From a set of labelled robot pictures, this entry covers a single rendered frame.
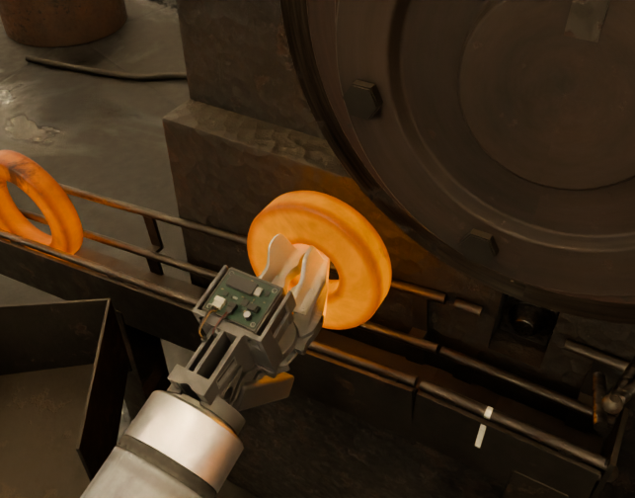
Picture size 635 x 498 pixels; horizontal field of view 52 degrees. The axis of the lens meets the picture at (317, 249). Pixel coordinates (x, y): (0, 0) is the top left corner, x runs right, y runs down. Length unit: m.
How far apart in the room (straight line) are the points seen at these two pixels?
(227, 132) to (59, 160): 1.73
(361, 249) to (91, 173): 1.84
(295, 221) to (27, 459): 0.43
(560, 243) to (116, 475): 0.36
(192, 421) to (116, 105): 2.32
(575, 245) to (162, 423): 0.33
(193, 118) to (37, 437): 0.43
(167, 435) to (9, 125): 2.33
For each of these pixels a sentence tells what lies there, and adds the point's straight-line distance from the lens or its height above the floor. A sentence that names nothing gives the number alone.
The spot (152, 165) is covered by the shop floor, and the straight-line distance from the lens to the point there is 2.36.
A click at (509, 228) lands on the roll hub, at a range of 0.43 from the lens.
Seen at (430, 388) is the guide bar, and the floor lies 0.71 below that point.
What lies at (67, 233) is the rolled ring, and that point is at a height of 0.68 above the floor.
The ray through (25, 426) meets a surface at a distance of 0.88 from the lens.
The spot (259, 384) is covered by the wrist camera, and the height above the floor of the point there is 0.80.
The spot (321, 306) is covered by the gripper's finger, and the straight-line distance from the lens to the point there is 0.61.
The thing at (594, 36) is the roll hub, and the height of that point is 1.15.
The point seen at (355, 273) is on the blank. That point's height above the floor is 0.85.
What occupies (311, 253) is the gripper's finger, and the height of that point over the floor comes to 0.88.
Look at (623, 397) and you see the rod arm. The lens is 0.50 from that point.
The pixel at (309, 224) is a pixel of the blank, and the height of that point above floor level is 0.88.
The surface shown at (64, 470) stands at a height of 0.60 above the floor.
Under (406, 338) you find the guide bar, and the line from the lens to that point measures 0.77.
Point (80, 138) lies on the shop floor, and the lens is 2.59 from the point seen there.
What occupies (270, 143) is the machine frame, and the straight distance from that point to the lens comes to 0.76.
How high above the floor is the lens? 1.27
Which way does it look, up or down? 41 degrees down
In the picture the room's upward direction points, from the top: straight up
